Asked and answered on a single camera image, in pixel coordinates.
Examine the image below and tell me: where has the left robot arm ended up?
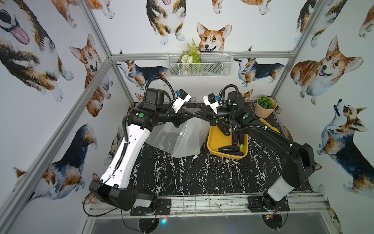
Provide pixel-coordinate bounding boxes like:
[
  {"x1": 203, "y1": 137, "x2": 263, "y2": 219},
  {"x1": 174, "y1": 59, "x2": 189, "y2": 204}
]
[{"x1": 89, "y1": 108, "x2": 193, "y2": 211}]

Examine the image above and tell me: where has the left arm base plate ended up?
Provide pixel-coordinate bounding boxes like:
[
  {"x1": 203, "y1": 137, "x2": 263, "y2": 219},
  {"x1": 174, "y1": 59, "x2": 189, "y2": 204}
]
[{"x1": 130, "y1": 198, "x2": 171, "y2": 216}]

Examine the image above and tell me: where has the artificial fern and flower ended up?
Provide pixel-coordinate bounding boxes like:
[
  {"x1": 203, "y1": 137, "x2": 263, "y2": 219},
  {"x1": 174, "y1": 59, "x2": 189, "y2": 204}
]
[{"x1": 178, "y1": 39, "x2": 202, "y2": 76}]

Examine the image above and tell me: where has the white wire wall basket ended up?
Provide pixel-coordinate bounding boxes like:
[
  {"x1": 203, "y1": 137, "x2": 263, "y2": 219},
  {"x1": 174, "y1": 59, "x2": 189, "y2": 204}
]
[{"x1": 167, "y1": 52, "x2": 233, "y2": 77}]

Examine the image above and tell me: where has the frosted zip-top bag rear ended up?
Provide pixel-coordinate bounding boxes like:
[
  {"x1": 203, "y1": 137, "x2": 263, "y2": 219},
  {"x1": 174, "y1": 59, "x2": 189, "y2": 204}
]
[{"x1": 145, "y1": 122, "x2": 185, "y2": 154}]

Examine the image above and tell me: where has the yellow plastic tray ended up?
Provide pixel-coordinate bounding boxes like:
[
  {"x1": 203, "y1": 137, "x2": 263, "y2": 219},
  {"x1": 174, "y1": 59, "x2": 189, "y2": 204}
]
[{"x1": 207, "y1": 126, "x2": 249, "y2": 160}]

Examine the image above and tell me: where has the purple eggplant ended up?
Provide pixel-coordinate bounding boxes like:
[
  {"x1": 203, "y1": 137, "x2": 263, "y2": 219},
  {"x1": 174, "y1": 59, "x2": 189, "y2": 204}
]
[
  {"x1": 232, "y1": 130, "x2": 239, "y2": 146},
  {"x1": 216, "y1": 120, "x2": 231, "y2": 137},
  {"x1": 228, "y1": 151, "x2": 244, "y2": 157},
  {"x1": 215, "y1": 145, "x2": 240, "y2": 154}
]

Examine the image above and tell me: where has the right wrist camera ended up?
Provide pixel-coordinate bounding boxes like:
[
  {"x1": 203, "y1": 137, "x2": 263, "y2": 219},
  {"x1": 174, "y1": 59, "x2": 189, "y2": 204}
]
[{"x1": 203, "y1": 93, "x2": 220, "y2": 114}]

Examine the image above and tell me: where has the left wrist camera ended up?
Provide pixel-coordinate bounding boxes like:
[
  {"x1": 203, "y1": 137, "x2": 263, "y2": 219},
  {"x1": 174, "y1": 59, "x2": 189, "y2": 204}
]
[{"x1": 172, "y1": 89, "x2": 191, "y2": 113}]

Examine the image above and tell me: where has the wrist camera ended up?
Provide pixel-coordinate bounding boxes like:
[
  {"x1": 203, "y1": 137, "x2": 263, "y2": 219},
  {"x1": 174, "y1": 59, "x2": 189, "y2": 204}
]
[
  {"x1": 203, "y1": 93, "x2": 220, "y2": 114},
  {"x1": 172, "y1": 89, "x2": 191, "y2": 113}
]

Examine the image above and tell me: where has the aluminium frame post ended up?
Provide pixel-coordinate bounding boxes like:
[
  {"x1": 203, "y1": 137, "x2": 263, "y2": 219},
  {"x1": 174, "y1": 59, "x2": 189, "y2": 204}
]
[{"x1": 1, "y1": 58, "x2": 112, "y2": 234}]

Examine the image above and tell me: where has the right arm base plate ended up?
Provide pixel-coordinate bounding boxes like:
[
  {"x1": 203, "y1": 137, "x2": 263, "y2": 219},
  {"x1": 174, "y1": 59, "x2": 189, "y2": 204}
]
[{"x1": 247, "y1": 196, "x2": 290, "y2": 213}]

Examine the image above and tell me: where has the pink pot green plant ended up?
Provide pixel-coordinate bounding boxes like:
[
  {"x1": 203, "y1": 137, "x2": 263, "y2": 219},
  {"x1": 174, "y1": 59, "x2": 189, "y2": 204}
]
[{"x1": 255, "y1": 95, "x2": 277, "y2": 119}]

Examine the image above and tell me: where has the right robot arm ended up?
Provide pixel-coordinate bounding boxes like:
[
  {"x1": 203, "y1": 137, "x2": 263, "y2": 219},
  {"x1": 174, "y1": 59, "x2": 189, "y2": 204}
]
[{"x1": 195, "y1": 106, "x2": 316, "y2": 206}]

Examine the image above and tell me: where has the frosted zip-top bag front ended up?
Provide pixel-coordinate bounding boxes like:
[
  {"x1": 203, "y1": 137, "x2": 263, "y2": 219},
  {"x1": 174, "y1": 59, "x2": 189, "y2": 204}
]
[{"x1": 172, "y1": 117, "x2": 210, "y2": 159}]

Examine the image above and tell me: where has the yellow plastic scoop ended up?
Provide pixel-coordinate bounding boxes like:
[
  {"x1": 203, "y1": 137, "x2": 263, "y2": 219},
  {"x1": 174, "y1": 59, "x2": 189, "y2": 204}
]
[{"x1": 260, "y1": 118, "x2": 280, "y2": 133}]

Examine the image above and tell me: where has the frosted zip-top bag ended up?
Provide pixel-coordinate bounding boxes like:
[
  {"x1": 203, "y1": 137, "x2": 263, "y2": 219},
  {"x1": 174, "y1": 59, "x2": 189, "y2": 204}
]
[
  {"x1": 145, "y1": 122, "x2": 185, "y2": 154},
  {"x1": 172, "y1": 117, "x2": 210, "y2": 159}
]

